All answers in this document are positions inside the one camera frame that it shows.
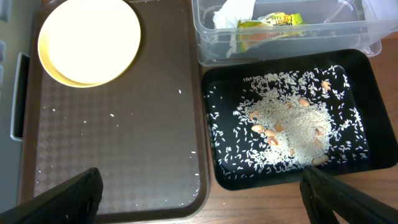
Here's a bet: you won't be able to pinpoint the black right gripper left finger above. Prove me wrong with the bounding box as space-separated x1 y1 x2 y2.
1 167 103 224

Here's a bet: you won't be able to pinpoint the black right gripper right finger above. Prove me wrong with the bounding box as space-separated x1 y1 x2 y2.
300 167 397 223

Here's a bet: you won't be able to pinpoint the yellow plate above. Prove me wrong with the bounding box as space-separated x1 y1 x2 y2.
37 0 141 88

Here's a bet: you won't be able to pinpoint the green pandan cake wrapper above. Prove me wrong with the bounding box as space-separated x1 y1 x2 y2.
236 12 305 53

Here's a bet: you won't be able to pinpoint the white tissue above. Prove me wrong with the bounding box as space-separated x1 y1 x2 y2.
212 0 256 58

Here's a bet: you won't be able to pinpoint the grey dishwasher rack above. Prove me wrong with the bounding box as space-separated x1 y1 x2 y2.
1 0 42 212

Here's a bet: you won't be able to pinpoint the spilled rice and nuts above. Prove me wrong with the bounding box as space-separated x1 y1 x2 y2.
204 65 369 181

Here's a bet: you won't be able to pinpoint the black plastic bin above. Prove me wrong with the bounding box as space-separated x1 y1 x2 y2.
201 49 397 175

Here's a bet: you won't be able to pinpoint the dark brown serving tray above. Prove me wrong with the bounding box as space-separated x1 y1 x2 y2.
19 0 209 223

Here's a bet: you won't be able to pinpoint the clear plastic bin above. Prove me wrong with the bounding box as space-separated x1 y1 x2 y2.
192 0 397 67

